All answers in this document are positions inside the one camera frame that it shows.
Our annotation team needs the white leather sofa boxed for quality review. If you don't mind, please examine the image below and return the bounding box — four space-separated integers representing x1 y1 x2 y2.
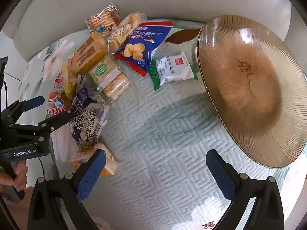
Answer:
13 0 299 61

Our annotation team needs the green label rice cracker packet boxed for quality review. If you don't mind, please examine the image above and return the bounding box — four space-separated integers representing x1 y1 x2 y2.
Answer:
87 54 130 100

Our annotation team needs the round cracker packet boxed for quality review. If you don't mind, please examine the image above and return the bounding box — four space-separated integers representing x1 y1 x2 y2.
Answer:
85 2 121 35

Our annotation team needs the person's left forearm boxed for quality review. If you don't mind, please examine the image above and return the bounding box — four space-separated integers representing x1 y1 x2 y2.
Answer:
0 187 33 230

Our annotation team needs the grey purple calligraphy snack packet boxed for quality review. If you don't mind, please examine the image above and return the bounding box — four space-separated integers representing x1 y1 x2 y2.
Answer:
68 102 110 152

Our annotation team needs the long biscuit clear packet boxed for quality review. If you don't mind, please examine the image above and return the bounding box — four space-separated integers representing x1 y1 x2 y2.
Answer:
107 11 147 53

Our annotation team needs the dark purple snack packet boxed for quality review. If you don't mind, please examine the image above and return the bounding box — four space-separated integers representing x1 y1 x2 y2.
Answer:
71 77 111 120

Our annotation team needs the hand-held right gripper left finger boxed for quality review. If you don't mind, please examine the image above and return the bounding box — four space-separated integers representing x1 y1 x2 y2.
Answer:
27 149 107 230

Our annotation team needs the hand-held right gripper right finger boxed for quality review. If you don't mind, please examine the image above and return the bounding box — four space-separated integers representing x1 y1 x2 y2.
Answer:
206 149 285 230

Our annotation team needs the orange clear snack packet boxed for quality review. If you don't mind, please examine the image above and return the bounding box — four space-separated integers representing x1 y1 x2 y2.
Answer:
69 143 118 176

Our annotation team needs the yellow snack packet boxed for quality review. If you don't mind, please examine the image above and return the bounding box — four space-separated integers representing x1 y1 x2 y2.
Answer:
59 62 78 101

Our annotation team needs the round woven basket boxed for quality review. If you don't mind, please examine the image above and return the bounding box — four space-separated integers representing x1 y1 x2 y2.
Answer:
197 15 307 168

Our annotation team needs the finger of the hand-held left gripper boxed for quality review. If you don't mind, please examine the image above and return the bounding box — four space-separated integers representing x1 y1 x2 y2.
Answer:
10 111 77 146
1 96 45 122

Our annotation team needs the person's left hand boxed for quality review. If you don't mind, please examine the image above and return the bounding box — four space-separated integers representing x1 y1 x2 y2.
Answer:
0 160 28 192

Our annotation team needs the white green snack packet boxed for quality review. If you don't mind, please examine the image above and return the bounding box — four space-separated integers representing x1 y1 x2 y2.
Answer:
149 51 199 91

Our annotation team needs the red white checked snack packet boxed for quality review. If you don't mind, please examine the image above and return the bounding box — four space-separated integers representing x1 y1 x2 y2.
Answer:
45 75 72 115

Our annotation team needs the brown cake packet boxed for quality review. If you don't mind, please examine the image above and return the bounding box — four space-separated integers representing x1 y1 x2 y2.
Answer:
68 31 108 75

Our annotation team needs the blue chip bag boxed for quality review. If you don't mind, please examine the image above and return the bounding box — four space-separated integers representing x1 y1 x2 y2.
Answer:
113 21 173 77

